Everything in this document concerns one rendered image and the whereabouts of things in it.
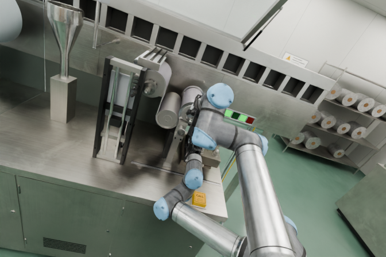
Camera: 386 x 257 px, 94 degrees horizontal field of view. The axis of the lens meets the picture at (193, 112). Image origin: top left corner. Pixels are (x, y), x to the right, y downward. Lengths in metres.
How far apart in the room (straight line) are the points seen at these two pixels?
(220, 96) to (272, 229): 0.32
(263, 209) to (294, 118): 1.20
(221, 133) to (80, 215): 0.95
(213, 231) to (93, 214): 0.70
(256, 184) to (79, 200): 0.92
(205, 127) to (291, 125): 1.14
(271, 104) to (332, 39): 3.04
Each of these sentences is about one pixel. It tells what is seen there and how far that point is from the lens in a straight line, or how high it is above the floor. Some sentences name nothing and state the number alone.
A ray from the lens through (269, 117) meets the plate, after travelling 1.47.
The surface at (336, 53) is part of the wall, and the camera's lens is 4.44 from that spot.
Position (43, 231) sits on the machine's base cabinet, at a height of 0.38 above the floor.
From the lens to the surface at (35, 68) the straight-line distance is 1.50.
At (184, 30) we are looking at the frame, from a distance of 1.19.
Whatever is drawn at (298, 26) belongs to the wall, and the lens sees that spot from 3.96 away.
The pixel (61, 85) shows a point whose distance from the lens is 1.20.
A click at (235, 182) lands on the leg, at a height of 0.39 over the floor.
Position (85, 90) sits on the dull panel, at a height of 1.00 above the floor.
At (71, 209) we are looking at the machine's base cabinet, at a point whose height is 0.65.
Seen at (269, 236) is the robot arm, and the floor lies 1.43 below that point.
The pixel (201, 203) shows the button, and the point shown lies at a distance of 1.02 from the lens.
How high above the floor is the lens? 1.69
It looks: 26 degrees down
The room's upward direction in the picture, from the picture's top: 22 degrees clockwise
